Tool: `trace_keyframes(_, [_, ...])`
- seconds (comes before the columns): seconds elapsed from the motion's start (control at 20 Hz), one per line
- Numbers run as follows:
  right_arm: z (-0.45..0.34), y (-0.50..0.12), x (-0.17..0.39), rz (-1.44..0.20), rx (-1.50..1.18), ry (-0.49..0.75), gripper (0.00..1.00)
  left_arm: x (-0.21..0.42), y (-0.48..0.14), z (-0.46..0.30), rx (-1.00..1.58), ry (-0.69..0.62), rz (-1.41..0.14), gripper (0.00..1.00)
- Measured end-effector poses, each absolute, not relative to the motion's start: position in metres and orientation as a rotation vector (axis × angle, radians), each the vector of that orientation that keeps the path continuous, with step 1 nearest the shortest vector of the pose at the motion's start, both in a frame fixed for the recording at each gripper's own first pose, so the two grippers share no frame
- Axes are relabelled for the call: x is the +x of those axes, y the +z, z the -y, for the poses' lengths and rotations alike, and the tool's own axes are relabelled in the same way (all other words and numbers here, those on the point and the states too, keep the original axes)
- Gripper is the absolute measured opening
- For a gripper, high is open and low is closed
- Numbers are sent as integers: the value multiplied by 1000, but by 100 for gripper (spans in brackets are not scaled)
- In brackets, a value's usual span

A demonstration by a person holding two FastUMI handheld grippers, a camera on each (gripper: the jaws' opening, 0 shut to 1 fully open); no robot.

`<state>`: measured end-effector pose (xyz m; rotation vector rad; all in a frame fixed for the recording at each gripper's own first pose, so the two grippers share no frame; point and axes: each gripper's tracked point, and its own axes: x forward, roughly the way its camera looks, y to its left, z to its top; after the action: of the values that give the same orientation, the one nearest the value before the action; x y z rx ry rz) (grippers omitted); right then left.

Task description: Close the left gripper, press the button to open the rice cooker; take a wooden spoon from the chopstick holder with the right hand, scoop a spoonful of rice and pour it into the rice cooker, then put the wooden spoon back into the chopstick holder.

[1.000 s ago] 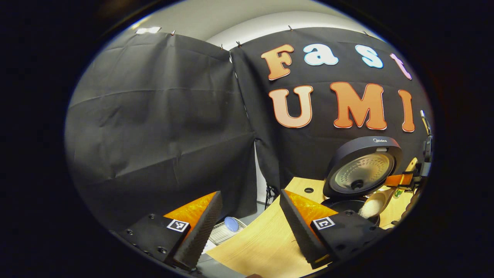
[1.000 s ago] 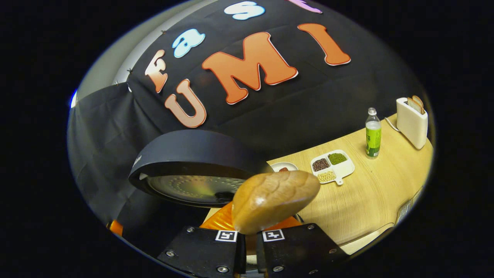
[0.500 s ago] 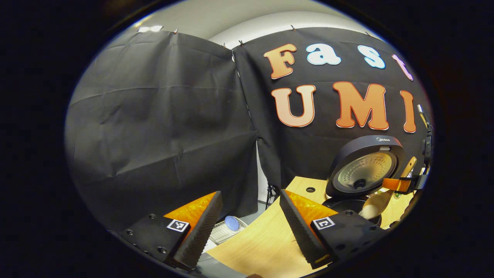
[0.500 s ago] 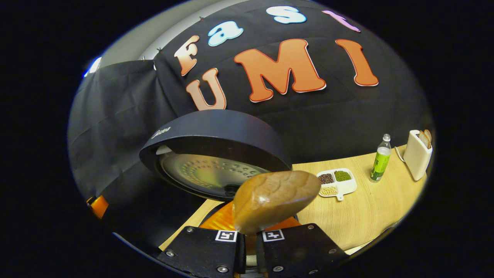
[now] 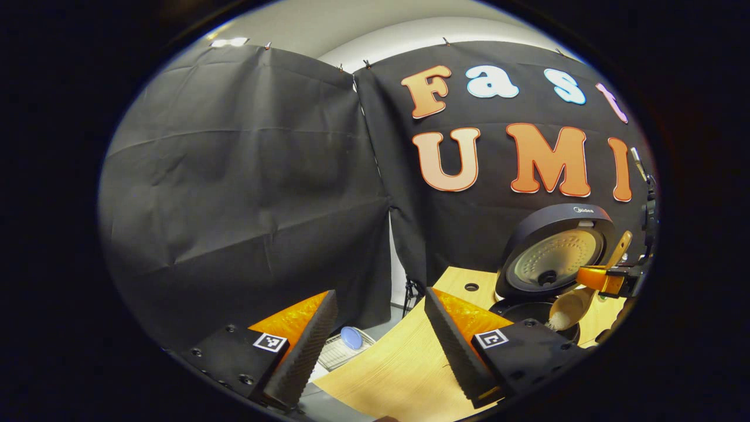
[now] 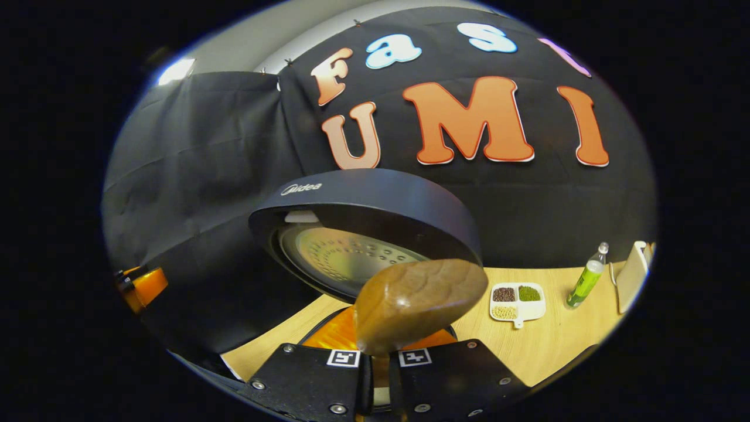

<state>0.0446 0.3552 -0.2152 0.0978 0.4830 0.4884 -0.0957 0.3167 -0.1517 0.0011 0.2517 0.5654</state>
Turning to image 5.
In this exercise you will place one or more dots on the white rice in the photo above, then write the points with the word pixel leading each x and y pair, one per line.
pixel 559 321

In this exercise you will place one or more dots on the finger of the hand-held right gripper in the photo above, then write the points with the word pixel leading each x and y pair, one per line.
pixel 597 278

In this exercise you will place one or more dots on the black silver rice cooker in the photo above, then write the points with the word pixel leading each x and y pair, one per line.
pixel 556 220

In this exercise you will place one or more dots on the black tripod stand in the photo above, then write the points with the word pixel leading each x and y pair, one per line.
pixel 410 290

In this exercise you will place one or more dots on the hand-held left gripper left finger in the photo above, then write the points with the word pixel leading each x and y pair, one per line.
pixel 307 357

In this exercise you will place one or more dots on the brown wooden spoon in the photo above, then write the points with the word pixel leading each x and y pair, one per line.
pixel 577 305

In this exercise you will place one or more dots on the blue round lid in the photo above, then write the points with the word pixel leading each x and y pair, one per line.
pixel 351 338

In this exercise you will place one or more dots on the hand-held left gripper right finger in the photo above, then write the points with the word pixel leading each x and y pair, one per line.
pixel 454 357

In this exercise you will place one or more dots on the ceiling light panel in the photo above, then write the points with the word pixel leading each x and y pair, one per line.
pixel 228 42

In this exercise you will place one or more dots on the black backdrop cloth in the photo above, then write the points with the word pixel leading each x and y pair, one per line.
pixel 234 205

